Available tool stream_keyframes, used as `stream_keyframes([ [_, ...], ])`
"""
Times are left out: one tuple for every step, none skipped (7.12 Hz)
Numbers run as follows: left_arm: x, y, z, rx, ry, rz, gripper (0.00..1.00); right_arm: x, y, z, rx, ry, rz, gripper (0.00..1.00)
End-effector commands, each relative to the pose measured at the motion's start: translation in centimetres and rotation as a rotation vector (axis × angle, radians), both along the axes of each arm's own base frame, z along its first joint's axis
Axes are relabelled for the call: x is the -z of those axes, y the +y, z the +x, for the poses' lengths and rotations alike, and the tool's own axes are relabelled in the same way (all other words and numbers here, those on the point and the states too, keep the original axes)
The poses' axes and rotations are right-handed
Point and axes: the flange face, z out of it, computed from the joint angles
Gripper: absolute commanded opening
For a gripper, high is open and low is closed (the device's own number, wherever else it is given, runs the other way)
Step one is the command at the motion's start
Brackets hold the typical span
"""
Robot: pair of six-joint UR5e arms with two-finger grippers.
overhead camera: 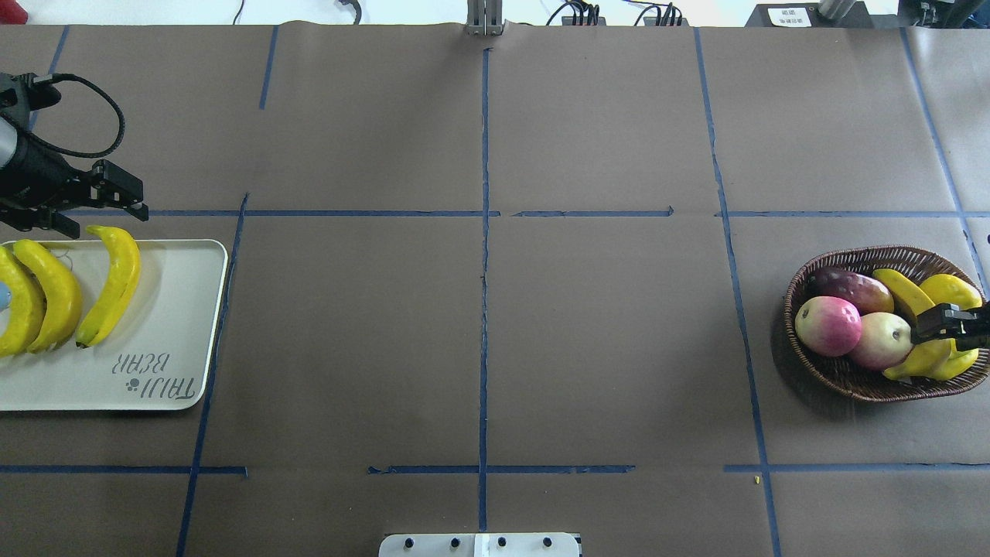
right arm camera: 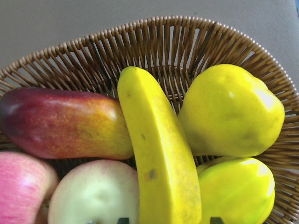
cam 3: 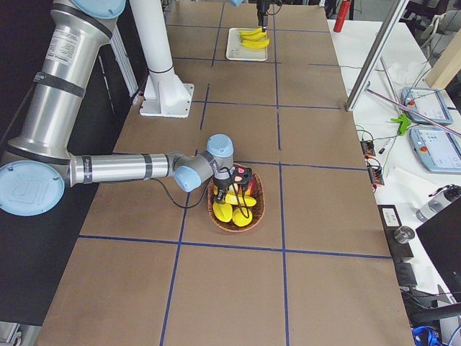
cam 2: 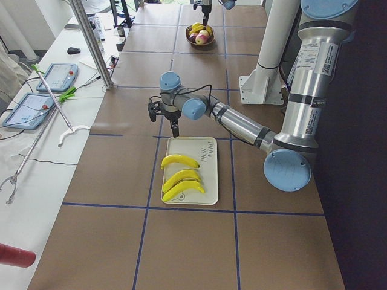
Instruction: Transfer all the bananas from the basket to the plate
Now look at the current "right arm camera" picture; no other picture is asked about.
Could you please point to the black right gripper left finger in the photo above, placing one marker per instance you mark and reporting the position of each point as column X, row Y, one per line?
column 123, row 220

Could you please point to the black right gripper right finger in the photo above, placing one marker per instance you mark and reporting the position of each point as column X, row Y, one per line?
column 216, row 220

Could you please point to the pale green apple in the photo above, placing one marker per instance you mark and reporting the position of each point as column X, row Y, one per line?
column 96, row 192

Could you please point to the yellow mango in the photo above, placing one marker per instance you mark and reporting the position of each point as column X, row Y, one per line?
column 237, row 190

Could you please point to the dark red apple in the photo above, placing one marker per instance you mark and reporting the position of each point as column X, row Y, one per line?
column 59, row 124

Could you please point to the brown woven basket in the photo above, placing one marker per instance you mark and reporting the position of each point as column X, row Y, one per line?
column 175, row 49

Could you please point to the yellow lemon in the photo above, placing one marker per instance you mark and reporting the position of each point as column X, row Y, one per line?
column 229, row 112

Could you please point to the red pink apple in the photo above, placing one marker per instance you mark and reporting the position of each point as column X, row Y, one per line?
column 26, row 186

